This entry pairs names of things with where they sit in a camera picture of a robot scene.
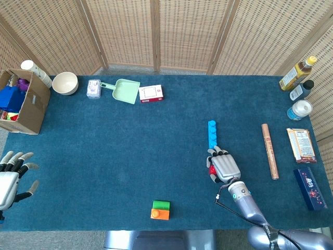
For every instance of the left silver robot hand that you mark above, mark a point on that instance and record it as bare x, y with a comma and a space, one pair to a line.
7, 186

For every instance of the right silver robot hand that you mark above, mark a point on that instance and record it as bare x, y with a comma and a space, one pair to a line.
226, 166

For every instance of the small red toy brick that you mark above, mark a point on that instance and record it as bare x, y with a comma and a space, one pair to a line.
212, 169

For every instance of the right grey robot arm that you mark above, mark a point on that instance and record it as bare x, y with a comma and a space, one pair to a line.
244, 203

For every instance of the blue toy brick bar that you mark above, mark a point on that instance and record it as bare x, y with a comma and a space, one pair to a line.
212, 132

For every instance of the brown cylindrical stick package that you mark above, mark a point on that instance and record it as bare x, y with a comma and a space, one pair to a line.
270, 151

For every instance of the green toy brick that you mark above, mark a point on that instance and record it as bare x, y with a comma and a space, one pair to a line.
161, 204

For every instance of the orange toy brick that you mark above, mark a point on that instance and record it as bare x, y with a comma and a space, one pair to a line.
160, 214

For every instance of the dark blue box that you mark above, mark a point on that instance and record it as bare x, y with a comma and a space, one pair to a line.
310, 188

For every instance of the stack of paper cups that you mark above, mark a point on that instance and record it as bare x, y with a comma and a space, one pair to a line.
33, 69

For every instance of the colourful toy pieces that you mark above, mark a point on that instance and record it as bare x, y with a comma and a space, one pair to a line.
10, 116

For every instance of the orange snack packet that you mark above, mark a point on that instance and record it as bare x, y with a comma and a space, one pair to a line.
301, 144

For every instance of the brown cardboard box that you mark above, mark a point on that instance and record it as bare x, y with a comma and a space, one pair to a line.
33, 109

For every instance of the blue jar with white lid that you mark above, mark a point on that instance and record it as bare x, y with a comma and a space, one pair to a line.
299, 110

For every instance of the blue carpet table cover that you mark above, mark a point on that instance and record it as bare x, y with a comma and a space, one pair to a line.
104, 156

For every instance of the grey robot torso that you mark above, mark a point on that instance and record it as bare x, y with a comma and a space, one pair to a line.
156, 240

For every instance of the purple plastic toy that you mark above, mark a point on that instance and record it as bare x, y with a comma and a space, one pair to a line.
23, 84

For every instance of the red and white carton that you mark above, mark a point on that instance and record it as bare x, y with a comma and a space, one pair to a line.
151, 93

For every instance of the dark bottle with black cap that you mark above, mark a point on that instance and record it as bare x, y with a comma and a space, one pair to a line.
301, 90

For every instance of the yellow-capped tea bottle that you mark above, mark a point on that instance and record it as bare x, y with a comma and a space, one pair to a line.
295, 76

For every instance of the beige bowl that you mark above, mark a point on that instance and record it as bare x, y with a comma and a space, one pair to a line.
65, 83

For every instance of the light green dustpan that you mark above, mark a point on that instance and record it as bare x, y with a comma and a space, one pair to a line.
125, 91

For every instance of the clear plastic box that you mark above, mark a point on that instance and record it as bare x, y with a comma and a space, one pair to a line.
94, 89

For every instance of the woven bamboo folding screen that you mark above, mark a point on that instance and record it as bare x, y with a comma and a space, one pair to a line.
182, 31

